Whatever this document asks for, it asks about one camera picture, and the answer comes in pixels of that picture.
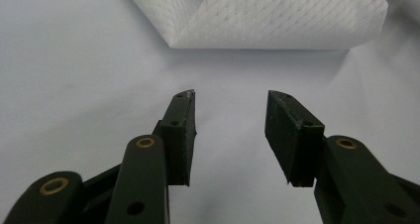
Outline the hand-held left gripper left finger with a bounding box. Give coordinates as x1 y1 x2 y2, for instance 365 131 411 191
152 88 197 187

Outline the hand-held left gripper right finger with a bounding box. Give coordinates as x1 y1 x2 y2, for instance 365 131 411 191
264 90 326 188

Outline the white mesh cloth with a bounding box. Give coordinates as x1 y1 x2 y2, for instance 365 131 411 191
122 0 389 51

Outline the pale table cover sheet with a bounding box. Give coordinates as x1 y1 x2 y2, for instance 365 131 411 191
0 0 420 224

